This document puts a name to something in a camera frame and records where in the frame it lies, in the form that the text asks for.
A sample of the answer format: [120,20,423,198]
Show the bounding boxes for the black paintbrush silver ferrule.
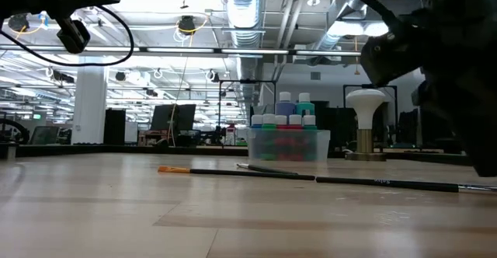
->
[315,176,497,194]

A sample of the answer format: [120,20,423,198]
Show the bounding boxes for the small bright green paint bottle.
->
[262,113,276,160]

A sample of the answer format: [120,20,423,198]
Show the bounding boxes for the black left wrist camera cable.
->
[0,4,135,68]

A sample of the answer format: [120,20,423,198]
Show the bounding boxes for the white brass mushroom table lamp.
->
[345,88,388,162]

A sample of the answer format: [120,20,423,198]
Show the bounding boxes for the black monitor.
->
[150,103,197,131]
[395,109,419,146]
[316,106,360,150]

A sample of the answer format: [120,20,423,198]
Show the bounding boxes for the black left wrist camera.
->
[56,18,92,55]

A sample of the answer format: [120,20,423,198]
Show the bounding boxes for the small dark red paint bottle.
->
[288,113,303,160]

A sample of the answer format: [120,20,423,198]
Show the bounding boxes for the thin black paintbrush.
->
[236,162,300,176]

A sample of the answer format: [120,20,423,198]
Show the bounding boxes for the clear plastic bin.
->
[247,128,332,162]

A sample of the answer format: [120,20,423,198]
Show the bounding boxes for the black hanging camera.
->
[7,13,30,33]
[177,15,197,37]

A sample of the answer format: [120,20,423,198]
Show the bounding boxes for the white building pillar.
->
[71,55,109,145]

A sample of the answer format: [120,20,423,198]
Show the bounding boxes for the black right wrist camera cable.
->
[336,0,432,32]

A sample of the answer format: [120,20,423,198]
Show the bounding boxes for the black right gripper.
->
[360,20,497,177]

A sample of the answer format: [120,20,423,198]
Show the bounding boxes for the long black light bar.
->
[0,44,364,57]

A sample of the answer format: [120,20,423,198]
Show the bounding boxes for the large lavender paint bottle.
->
[275,91,296,116]

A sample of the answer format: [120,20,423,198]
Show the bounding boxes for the small blue paint bottle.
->
[250,113,265,161]

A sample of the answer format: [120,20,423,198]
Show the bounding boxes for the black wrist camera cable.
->
[336,0,432,32]
[0,4,135,68]

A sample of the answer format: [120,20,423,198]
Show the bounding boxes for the large teal paint bottle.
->
[296,92,316,116]

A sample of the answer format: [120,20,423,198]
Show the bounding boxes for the black cabinet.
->
[103,108,127,145]

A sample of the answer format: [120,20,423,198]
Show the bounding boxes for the small sea green paint bottle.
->
[302,114,318,160]

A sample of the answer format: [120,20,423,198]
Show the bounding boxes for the black aluminium table frame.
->
[0,143,497,168]

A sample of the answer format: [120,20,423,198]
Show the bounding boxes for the black paintbrush orange bristles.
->
[157,165,316,182]

